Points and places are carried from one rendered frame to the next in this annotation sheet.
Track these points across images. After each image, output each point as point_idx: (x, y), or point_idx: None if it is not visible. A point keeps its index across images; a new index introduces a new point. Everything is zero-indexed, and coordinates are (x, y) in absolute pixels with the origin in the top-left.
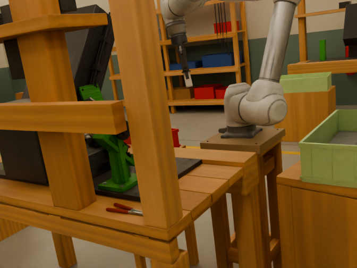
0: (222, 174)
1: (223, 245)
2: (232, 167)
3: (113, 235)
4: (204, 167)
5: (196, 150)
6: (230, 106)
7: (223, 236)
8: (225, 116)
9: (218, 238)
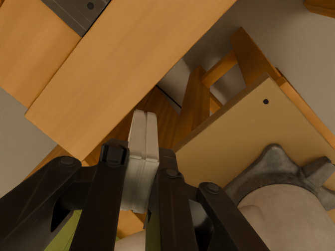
0: None
1: (235, 48)
2: (35, 91)
3: None
4: (56, 34)
5: (165, 43)
6: (259, 234)
7: (235, 52)
8: (295, 202)
9: (243, 43)
